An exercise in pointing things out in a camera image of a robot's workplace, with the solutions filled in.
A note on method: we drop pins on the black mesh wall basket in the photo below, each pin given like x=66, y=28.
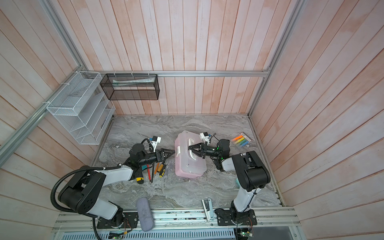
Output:
x=118, y=87

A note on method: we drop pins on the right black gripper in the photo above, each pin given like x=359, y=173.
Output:
x=203, y=149

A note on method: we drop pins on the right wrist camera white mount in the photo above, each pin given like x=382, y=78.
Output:
x=205, y=137

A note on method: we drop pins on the metal bracket on rail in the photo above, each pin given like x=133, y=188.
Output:
x=208, y=209

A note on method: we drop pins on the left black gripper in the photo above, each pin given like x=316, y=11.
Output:
x=159, y=155

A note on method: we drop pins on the white wire mesh shelf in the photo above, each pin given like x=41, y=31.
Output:
x=81, y=110

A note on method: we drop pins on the pack of coloured highlighters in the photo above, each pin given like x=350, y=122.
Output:
x=241, y=140

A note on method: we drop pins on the pink plastic tool box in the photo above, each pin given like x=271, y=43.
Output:
x=185, y=166

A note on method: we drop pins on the black yellow stubby screwdriver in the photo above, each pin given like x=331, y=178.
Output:
x=139, y=176

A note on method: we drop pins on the aluminium front rail frame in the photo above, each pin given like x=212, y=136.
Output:
x=173, y=224

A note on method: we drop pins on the red handled screwdriver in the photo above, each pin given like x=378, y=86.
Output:
x=149, y=172

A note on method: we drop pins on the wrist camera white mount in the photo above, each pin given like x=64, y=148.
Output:
x=154, y=142
x=205, y=137

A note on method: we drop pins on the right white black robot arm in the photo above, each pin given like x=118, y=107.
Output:
x=252, y=175

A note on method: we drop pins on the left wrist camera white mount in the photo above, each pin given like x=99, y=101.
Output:
x=154, y=142

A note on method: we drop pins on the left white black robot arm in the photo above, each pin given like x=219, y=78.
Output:
x=78, y=191

